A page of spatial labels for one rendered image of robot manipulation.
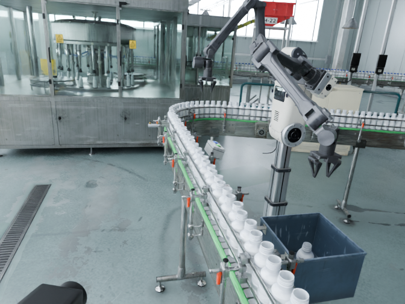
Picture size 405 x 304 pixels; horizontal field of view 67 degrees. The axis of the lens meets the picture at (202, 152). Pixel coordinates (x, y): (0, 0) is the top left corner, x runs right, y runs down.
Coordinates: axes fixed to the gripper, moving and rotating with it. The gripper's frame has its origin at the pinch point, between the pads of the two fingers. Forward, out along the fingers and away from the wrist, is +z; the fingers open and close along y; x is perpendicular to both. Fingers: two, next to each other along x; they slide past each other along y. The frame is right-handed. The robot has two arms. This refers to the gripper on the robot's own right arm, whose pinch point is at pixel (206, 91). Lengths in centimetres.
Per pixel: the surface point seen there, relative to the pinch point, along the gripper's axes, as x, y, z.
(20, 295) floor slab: 10, 124, 139
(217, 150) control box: 32.4, -0.2, 30.1
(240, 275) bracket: 130, 21, 34
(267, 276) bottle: 139, 18, 27
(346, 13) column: -778, -675, -159
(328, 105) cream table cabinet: -254, -283, 55
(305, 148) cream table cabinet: -262, -260, 135
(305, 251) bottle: 102, -21, 52
